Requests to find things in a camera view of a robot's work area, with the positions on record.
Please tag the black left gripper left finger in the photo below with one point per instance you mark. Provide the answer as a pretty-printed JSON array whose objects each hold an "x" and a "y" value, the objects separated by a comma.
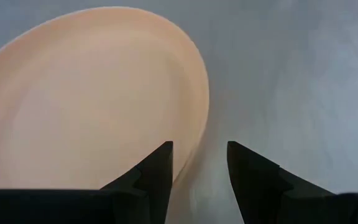
[{"x": 73, "y": 207}]

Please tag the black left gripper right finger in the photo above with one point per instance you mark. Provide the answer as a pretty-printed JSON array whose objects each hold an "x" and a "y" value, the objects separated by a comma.
[{"x": 291, "y": 205}]

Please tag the orange translucent plastic plate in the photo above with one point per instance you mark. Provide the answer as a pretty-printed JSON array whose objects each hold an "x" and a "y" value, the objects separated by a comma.
[{"x": 89, "y": 93}]

